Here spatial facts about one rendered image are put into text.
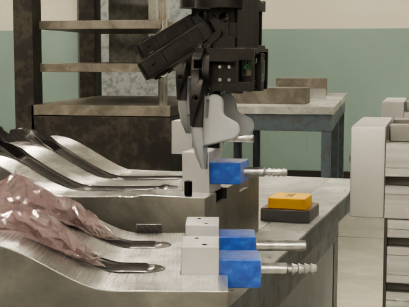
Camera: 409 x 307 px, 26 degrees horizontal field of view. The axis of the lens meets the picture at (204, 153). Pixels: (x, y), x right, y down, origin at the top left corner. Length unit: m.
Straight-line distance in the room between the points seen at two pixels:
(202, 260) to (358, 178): 0.17
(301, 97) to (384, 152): 4.10
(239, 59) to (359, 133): 0.26
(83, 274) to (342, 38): 6.80
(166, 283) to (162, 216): 0.29
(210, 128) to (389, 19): 6.49
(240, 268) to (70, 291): 0.16
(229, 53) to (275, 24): 6.52
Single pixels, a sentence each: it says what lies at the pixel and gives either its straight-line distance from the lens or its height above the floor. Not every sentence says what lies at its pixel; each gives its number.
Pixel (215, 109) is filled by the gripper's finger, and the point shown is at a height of 1.00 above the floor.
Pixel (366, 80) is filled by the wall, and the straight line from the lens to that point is 7.55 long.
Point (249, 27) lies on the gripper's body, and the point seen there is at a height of 1.10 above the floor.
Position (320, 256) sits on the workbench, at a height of 0.68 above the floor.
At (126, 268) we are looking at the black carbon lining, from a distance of 0.89.
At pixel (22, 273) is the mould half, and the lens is 0.80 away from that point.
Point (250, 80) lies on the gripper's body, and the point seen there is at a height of 1.03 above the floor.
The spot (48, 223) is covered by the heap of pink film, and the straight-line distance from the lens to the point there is 0.87.
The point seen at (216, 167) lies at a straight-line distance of 1.11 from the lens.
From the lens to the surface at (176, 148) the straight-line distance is 1.44.
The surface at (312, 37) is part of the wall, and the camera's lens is 7.57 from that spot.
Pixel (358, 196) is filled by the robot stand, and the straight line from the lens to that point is 0.88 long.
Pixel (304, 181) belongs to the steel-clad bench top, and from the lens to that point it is 1.87.
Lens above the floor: 1.06
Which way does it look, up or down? 6 degrees down
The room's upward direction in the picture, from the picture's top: straight up
